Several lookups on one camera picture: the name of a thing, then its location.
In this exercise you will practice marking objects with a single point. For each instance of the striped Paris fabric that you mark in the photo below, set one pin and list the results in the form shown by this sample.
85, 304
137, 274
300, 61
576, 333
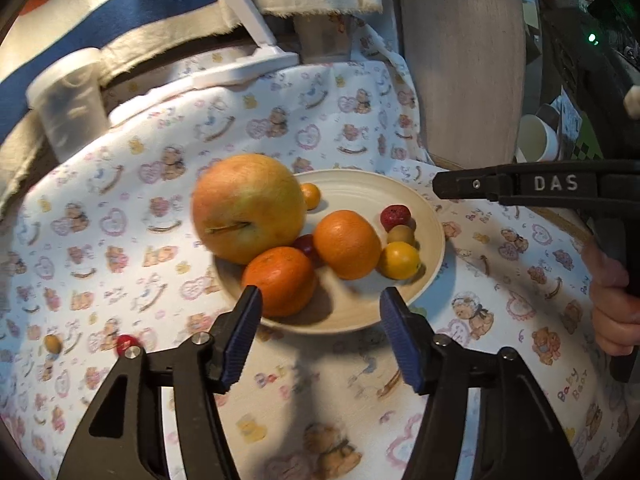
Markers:
127, 32

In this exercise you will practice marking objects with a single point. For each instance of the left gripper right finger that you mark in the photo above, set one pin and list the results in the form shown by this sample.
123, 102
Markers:
518, 436

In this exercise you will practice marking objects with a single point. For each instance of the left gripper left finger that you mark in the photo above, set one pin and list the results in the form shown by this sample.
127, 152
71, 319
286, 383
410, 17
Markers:
121, 434

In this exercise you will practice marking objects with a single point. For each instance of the white LED desk lamp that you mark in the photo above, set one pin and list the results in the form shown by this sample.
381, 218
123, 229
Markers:
260, 56

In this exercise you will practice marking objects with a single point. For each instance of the red small fruit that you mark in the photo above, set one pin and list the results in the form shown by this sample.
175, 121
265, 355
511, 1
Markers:
124, 342

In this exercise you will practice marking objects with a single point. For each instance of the translucent plastic container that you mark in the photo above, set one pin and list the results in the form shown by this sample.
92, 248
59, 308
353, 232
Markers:
67, 99

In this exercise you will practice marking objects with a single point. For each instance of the yellow cherry tomato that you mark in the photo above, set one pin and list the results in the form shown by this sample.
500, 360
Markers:
399, 261
311, 195

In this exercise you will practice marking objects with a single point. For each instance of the baby bear print tablecloth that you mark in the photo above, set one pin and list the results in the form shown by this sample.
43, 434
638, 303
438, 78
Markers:
105, 246

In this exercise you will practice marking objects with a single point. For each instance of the person's right hand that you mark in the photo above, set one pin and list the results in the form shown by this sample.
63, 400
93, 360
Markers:
615, 314

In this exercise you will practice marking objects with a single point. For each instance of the cream round plate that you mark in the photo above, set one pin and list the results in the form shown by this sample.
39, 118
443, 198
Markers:
340, 306

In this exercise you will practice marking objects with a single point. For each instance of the wooden round board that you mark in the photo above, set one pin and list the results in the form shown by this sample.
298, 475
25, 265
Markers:
467, 61

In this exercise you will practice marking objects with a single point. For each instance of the white mug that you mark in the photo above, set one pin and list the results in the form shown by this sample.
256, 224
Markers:
537, 141

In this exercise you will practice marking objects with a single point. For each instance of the red cherry tomato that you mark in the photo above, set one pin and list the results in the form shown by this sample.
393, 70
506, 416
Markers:
305, 244

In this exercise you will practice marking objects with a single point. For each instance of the large yellow grapefruit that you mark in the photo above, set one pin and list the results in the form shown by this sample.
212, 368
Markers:
245, 205

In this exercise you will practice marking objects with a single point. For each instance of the dark red textured fruit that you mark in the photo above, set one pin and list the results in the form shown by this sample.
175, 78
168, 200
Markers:
395, 215

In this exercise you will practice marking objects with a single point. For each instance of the small tan round fruit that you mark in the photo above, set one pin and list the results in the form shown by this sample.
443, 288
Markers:
53, 344

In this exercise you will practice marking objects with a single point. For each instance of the small green-brown fruit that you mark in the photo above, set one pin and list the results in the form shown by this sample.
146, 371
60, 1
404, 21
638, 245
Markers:
401, 233

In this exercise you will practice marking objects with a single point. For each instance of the green checkered box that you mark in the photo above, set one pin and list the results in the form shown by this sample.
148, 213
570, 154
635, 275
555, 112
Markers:
587, 146

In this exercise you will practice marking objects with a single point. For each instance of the orange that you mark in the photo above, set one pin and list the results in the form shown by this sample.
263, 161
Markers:
348, 244
286, 278

